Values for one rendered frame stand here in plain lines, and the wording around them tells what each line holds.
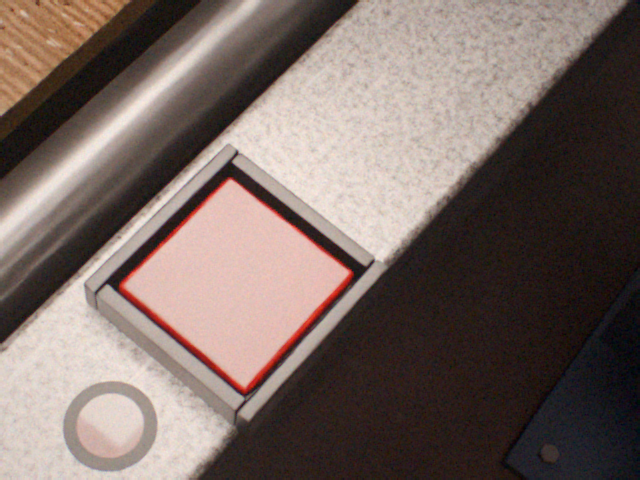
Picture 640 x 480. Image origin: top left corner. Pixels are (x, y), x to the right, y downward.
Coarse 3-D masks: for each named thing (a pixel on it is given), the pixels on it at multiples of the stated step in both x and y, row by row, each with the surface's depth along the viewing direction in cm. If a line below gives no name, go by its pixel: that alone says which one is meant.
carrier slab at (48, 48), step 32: (0, 0) 49; (32, 0) 49; (64, 0) 49; (96, 0) 49; (128, 0) 49; (0, 32) 48; (32, 32) 48; (64, 32) 48; (96, 32) 49; (0, 64) 48; (32, 64) 48; (64, 64) 48; (0, 96) 47; (32, 96) 48; (0, 128) 47
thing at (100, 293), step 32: (224, 160) 47; (192, 192) 46; (256, 192) 47; (288, 192) 47; (160, 224) 46; (320, 224) 46; (128, 256) 45; (352, 256) 46; (96, 288) 44; (352, 288) 45; (128, 320) 44; (320, 320) 45; (352, 320) 46; (160, 352) 44; (320, 352) 45; (192, 384) 44; (224, 384) 43; (288, 384) 44; (224, 416) 44; (256, 416) 43
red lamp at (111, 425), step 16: (96, 400) 44; (112, 400) 44; (128, 400) 45; (80, 416) 44; (96, 416) 44; (112, 416) 44; (128, 416) 44; (80, 432) 44; (96, 432) 44; (112, 432) 44; (128, 432) 44; (96, 448) 44; (112, 448) 44; (128, 448) 44
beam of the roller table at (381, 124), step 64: (384, 0) 53; (448, 0) 53; (512, 0) 54; (576, 0) 54; (320, 64) 51; (384, 64) 52; (448, 64) 52; (512, 64) 52; (576, 64) 53; (256, 128) 50; (320, 128) 50; (384, 128) 50; (448, 128) 51; (512, 128) 51; (320, 192) 49; (384, 192) 49; (448, 192) 49; (384, 256) 48; (64, 320) 46; (0, 384) 44; (64, 384) 45; (0, 448) 43; (64, 448) 44; (192, 448) 44; (256, 448) 49
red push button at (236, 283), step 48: (240, 192) 47; (192, 240) 46; (240, 240) 46; (288, 240) 46; (144, 288) 45; (192, 288) 45; (240, 288) 45; (288, 288) 45; (336, 288) 46; (192, 336) 44; (240, 336) 44; (288, 336) 45; (240, 384) 44
